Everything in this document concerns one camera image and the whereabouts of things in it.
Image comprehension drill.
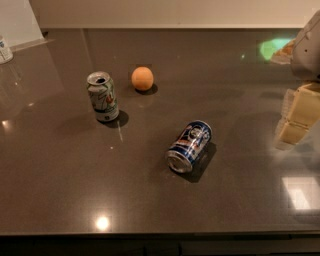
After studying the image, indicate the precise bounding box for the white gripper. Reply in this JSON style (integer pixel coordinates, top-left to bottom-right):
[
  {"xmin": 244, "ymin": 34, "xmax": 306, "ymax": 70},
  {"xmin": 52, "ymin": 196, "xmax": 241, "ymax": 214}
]
[{"xmin": 275, "ymin": 10, "xmax": 320, "ymax": 145}]

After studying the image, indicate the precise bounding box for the blue pepsi can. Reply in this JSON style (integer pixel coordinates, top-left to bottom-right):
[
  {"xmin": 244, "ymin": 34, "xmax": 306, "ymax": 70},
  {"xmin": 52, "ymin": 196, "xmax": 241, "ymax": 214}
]
[{"xmin": 165, "ymin": 120, "xmax": 212, "ymax": 173}]

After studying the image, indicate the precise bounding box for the green white soda can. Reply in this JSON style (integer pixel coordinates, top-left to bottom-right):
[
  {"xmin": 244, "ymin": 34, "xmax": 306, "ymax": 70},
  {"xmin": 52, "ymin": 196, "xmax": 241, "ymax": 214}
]
[{"xmin": 87, "ymin": 71, "xmax": 119, "ymax": 123}]

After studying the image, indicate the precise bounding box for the orange fruit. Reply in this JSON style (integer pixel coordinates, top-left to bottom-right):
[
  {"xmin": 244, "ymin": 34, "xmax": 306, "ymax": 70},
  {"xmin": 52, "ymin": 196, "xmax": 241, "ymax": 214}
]
[{"xmin": 131, "ymin": 67, "xmax": 154, "ymax": 91}]

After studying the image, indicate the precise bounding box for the white container at left edge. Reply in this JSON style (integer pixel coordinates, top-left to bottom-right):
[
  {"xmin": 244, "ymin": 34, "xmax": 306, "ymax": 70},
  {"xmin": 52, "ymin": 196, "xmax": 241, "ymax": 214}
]
[{"xmin": 0, "ymin": 35, "xmax": 13, "ymax": 64}]

